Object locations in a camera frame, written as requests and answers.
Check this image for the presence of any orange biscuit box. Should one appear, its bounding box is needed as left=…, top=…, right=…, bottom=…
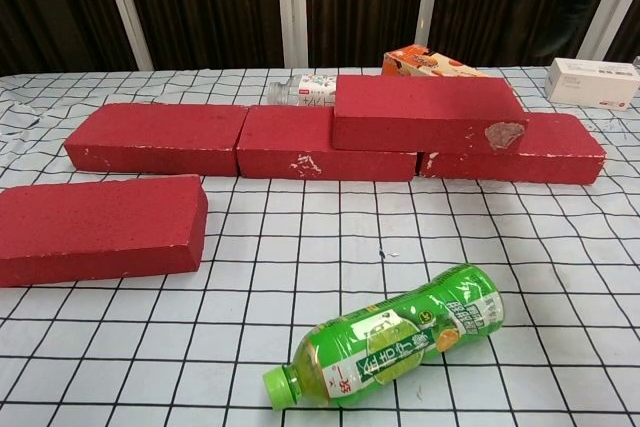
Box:
left=381, top=45, right=492, bottom=80

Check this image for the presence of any white cardboard box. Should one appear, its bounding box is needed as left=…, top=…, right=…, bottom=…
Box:
left=544, top=57, right=640, bottom=112

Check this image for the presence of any clear bottle colourful label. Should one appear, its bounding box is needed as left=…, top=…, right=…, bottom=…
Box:
left=268, top=73, right=339, bottom=108

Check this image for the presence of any green tea bottle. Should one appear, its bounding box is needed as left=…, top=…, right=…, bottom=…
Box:
left=263, top=262, right=505, bottom=409

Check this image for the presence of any white checked tablecloth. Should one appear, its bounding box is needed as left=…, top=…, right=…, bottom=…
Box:
left=0, top=65, right=640, bottom=427

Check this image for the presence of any dark brown curtain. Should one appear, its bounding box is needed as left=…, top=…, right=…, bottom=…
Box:
left=0, top=0, right=640, bottom=76

